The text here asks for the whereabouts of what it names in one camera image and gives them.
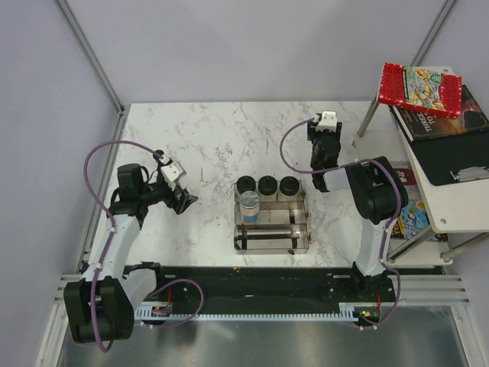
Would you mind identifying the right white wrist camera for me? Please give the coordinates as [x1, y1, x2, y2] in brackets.
[314, 110, 338, 132]

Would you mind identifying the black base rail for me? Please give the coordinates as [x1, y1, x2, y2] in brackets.
[140, 262, 397, 314]

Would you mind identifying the white side table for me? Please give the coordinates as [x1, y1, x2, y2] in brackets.
[354, 63, 488, 263]

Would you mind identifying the white slotted cable duct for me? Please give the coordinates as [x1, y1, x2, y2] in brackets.
[134, 302, 377, 323]

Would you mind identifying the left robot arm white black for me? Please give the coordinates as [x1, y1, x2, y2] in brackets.
[63, 160, 198, 345]

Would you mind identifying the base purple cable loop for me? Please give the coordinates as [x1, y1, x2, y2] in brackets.
[141, 278, 204, 330]

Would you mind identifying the clear three-slot organizer tray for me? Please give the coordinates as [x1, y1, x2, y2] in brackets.
[233, 179, 310, 255]

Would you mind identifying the blue-label bottle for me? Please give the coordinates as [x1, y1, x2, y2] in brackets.
[239, 191, 260, 224]

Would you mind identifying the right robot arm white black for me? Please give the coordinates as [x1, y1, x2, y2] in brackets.
[307, 122, 408, 301]

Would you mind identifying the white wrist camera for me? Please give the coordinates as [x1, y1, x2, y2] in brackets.
[159, 158, 186, 190]
[314, 110, 338, 132]

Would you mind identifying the red children's book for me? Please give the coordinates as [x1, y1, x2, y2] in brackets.
[377, 63, 462, 119]

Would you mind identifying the black-cap spice bottle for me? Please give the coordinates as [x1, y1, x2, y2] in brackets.
[153, 150, 164, 160]

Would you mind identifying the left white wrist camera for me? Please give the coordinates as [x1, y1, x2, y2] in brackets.
[159, 158, 186, 190]

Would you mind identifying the dark hardcover book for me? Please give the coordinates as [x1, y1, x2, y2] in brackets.
[390, 84, 488, 141]

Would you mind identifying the black clipboard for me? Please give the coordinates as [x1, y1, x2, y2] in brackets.
[410, 132, 488, 186]

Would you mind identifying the black knob-lid glass jar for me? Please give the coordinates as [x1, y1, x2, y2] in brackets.
[236, 175, 256, 197]

